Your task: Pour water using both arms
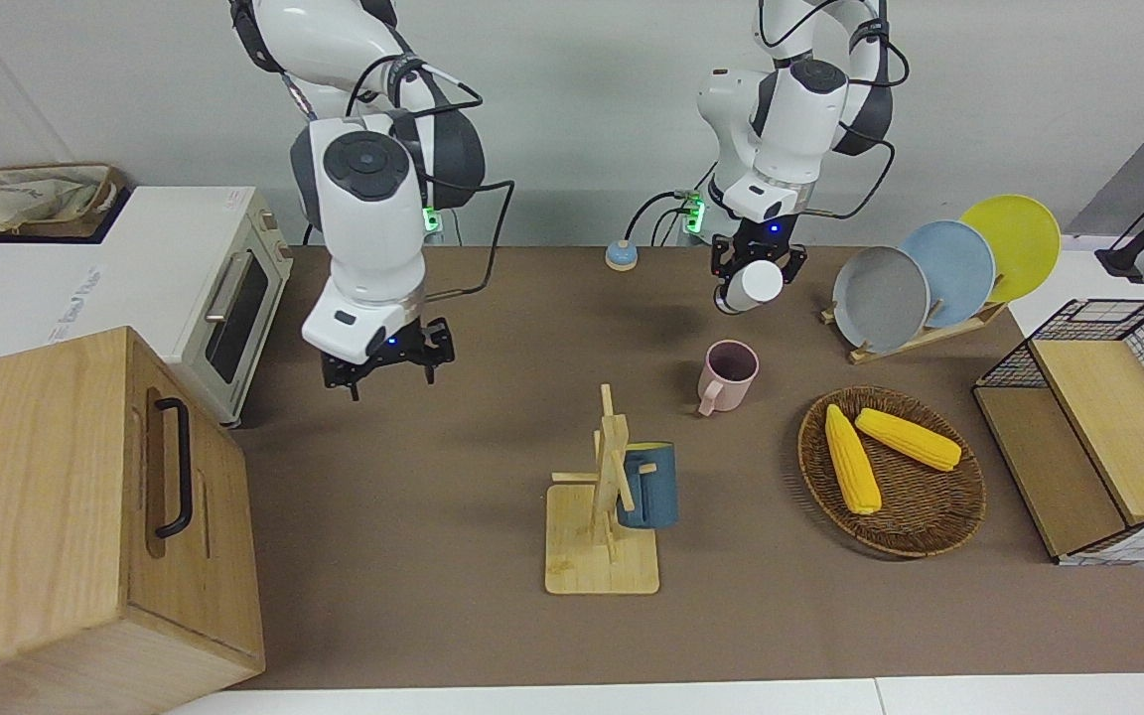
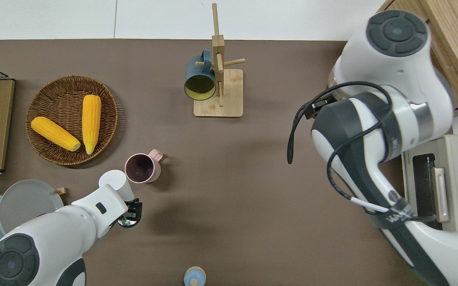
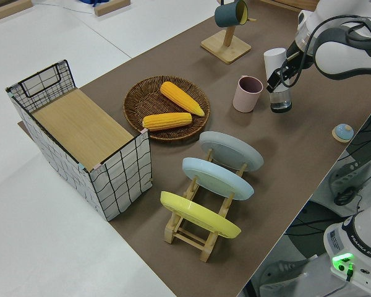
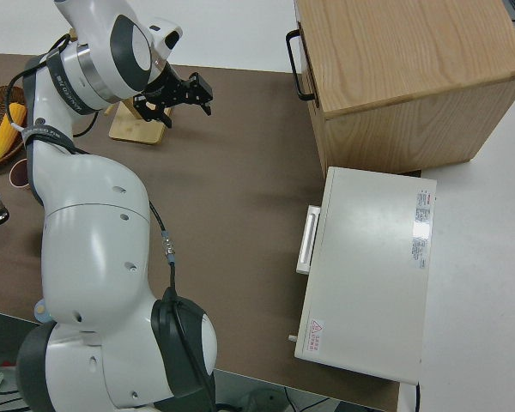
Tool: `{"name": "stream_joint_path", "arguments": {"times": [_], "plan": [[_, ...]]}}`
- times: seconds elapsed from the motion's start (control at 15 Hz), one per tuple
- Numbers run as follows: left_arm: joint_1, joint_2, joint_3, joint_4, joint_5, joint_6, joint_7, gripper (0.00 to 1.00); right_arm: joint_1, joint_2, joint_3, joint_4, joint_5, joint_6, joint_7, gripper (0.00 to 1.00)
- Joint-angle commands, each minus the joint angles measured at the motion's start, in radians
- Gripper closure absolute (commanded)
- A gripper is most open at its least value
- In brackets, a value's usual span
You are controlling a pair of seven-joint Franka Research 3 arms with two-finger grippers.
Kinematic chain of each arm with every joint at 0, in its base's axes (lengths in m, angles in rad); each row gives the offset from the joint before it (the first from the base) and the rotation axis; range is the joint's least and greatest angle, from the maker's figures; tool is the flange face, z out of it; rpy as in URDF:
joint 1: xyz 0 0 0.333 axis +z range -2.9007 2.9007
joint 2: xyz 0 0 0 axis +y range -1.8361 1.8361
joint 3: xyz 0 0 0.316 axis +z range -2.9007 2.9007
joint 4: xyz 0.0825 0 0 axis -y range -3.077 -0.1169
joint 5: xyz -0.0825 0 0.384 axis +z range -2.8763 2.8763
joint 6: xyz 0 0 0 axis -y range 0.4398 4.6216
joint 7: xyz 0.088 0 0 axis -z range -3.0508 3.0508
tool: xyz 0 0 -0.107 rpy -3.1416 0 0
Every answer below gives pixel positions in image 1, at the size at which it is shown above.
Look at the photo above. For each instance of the tray with paper bag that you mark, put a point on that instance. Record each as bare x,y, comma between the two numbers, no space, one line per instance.
26,199

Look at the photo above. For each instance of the white toaster oven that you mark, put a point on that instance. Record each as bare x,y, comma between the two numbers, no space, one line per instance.
85,278

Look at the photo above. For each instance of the yellow corn cob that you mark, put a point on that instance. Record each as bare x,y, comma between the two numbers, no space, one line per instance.
910,439
852,462

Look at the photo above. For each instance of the pink ceramic mug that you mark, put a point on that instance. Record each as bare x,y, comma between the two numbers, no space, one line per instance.
726,382

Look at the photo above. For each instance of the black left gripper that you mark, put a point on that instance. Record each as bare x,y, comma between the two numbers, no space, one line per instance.
756,240

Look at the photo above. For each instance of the light wooden cabinet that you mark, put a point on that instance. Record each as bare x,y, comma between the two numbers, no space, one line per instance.
36,497

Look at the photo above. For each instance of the yellow plate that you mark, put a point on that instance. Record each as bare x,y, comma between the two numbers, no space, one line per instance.
1024,243

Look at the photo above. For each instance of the wooden mug rack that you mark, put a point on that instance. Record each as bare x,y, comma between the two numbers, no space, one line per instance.
602,566

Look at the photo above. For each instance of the wooden plate rack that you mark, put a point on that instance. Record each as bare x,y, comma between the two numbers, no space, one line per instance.
929,338

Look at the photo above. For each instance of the dark blue ceramic mug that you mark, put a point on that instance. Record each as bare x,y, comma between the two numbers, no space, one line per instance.
651,492

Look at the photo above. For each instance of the toaster oven knob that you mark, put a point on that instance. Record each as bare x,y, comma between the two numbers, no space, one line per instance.
269,221
284,249

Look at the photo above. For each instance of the brown cardboard tray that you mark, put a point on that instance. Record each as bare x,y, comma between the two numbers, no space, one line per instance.
110,204

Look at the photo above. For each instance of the light blue plate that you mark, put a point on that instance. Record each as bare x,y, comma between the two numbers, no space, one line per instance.
959,273

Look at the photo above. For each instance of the brown wicker basket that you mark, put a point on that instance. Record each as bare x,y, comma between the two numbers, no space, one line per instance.
929,506

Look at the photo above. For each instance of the grey plate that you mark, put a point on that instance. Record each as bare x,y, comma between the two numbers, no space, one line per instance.
880,298

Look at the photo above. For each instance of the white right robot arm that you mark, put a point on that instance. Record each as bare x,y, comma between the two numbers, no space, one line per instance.
368,228

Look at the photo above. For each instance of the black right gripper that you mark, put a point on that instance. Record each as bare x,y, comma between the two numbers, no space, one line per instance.
383,350

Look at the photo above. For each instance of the brown table mat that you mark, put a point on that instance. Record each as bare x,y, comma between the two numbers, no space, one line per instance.
433,447

